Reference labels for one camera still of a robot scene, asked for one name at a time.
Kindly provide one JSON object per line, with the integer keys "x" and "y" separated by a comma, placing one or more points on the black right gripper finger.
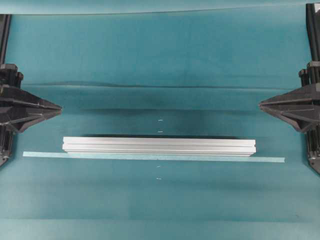
{"x": 271, "y": 106}

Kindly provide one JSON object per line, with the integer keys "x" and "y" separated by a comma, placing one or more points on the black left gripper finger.
{"x": 50, "y": 109}

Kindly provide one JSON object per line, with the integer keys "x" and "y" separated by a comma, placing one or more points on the silver aluminium extrusion rail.
{"x": 160, "y": 146}

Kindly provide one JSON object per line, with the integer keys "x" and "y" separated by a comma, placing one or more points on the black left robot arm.
{"x": 9, "y": 75}

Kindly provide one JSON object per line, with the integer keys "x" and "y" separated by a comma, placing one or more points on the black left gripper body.
{"x": 19, "y": 109}

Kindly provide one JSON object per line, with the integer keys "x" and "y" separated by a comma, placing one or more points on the teal table cloth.
{"x": 193, "y": 73}

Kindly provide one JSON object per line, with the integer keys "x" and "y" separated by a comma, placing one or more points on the light blue tape strip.
{"x": 148, "y": 157}

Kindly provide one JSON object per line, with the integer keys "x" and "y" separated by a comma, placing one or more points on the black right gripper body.
{"x": 302, "y": 106}

